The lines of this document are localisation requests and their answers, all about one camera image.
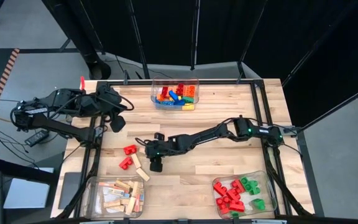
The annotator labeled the black power adapter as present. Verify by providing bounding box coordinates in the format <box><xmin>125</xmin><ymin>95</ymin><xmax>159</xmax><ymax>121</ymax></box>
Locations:
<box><xmin>24</xmin><ymin>129</ymin><xmax>50</xmax><ymax>147</ymax></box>

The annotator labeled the black metal stand pole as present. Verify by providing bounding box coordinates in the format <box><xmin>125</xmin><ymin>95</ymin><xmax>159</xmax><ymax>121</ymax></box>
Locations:
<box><xmin>293</xmin><ymin>81</ymin><xmax>358</xmax><ymax>133</ymax></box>
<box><xmin>283</xmin><ymin>0</ymin><xmax>354</xmax><ymax>87</ymax></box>
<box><xmin>127</xmin><ymin>0</ymin><xmax>150</xmax><ymax>79</ymax></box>
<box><xmin>237</xmin><ymin>0</ymin><xmax>267</xmax><ymax>83</ymax></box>
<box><xmin>190</xmin><ymin>0</ymin><xmax>201</xmax><ymax>71</ymax></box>

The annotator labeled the wooden block dog face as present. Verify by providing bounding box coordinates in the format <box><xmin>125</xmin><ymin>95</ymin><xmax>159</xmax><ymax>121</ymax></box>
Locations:
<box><xmin>135</xmin><ymin>167</ymin><xmax>152</xmax><ymax>182</ymax></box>

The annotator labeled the left camera cable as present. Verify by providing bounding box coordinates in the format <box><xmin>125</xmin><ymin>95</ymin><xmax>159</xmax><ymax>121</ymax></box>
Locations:
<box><xmin>103</xmin><ymin>86</ymin><xmax>135</xmax><ymax>112</ymax></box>

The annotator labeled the camera cable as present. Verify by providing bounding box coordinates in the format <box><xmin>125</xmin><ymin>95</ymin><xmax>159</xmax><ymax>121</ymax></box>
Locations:
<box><xmin>103</xmin><ymin>86</ymin><xmax>135</xmax><ymax>112</ymax></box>
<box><xmin>134</xmin><ymin>136</ymin><xmax>151</xmax><ymax>147</ymax></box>

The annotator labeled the clear container right edge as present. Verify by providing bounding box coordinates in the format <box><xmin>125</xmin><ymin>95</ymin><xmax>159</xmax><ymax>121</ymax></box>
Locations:
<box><xmin>212</xmin><ymin>170</ymin><xmax>278</xmax><ymax>220</ymax></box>

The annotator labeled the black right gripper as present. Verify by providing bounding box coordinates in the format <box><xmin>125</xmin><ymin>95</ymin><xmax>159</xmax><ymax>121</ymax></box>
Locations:
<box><xmin>144</xmin><ymin>139</ymin><xmax>176</xmax><ymax>173</ymax></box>

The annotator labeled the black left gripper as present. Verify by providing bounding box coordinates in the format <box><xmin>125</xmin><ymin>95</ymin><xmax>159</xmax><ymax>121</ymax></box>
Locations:
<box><xmin>95</xmin><ymin>83</ymin><xmax>129</xmax><ymax>133</ymax></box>

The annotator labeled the right camera cable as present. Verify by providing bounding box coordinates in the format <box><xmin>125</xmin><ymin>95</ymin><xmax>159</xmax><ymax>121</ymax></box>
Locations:
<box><xmin>134</xmin><ymin>136</ymin><xmax>151</xmax><ymax>147</ymax></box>

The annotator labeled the black curtain backdrop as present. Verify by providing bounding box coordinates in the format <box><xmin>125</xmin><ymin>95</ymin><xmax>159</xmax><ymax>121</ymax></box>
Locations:
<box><xmin>42</xmin><ymin>0</ymin><xmax>358</xmax><ymax>128</ymax></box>

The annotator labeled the clear plastic bin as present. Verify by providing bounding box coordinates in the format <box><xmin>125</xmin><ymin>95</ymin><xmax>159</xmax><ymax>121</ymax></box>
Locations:
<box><xmin>150</xmin><ymin>76</ymin><xmax>200</xmax><ymax>111</ymax></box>

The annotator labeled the clear container edge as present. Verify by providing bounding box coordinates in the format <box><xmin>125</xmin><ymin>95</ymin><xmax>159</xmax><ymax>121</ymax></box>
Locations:
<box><xmin>212</xmin><ymin>170</ymin><xmax>278</xmax><ymax>220</ymax></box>
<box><xmin>84</xmin><ymin>175</ymin><xmax>146</xmax><ymax>220</ymax></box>

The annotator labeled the dark grey flat plate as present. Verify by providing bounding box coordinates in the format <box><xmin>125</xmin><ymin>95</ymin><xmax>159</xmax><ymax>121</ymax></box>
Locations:
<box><xmin>57</xmin><ymin>172</ymin><xmax>83</xmax><ymax>210</ymax></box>

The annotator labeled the white box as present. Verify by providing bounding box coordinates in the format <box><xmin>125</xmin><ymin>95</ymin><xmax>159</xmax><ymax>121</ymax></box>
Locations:
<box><xmin>3</xmin><ymin>177</ymin><xmax>51</xmax><ymax>209</ymax></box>

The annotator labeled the clear container left edge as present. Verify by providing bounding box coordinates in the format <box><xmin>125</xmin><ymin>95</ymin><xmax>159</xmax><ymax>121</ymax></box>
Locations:
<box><xmin>84</xmin><ymin>175</ymin><xmax>146</xmax><ymax>220</ymax></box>

